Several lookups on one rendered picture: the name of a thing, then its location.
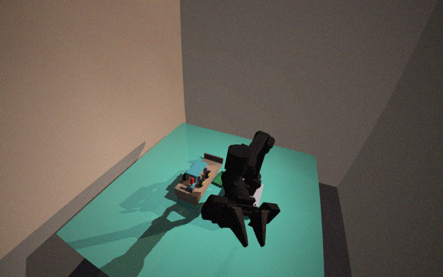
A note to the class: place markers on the brown wooden ramp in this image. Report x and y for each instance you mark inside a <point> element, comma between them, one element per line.
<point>193,195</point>

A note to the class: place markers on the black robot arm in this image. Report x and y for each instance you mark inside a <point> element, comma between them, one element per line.
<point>244,162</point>

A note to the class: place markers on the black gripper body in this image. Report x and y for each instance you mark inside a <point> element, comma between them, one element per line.
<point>236,194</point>

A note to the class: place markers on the green tray floor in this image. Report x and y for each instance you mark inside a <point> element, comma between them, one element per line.
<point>218,179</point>

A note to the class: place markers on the small wheeled trolley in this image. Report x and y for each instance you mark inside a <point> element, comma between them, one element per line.
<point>195,171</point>

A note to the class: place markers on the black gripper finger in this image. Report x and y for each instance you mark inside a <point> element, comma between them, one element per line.
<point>258,224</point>
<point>233,218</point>

